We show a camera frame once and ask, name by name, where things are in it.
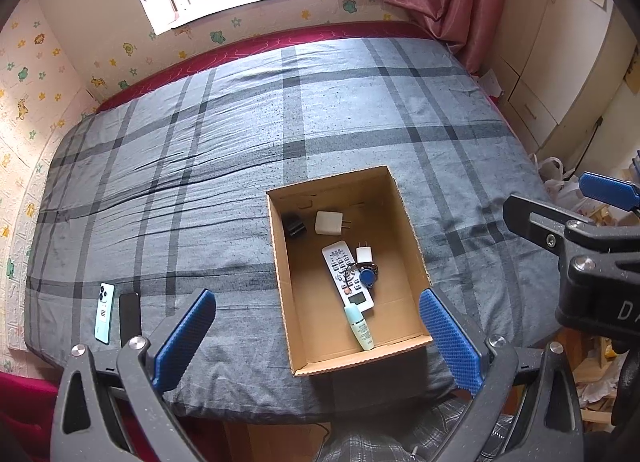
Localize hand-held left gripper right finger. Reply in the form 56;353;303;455
418;288;583;462

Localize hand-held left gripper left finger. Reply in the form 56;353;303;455
50;288;217;462

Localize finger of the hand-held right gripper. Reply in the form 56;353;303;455
579;171;640;215
502;195;640;263

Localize teal tube bottle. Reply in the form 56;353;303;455
343;303;375;352

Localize key bunch with blue fob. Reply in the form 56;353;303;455
337;262;382;290

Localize brown cardboard box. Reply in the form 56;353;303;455
265;165;434;377

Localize white remote control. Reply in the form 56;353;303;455
321;241;376;314

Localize black plug adapter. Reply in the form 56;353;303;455
282;212;307;239

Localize large white charger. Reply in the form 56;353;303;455
315;211;352;238

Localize white plastic bag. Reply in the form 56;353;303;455
537;156;591;208

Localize black smartphone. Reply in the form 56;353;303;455
118;292;142;348

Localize teal smartphone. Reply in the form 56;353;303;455
95;282;116;344

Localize cluttered wooden pieces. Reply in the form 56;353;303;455
570;327;640;423

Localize person's legs in plaid trousers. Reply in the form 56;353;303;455
317;394;531;462

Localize cream cabinet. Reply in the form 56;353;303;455
480;0;640;153

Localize white paper scrap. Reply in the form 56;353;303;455
479;70;506;98

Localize red cloth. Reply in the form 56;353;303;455
0;369;66;462

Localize grey plaid bedsheet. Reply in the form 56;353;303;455
25;35;563;425

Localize dark red mattress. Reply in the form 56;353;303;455
92;20;501;113

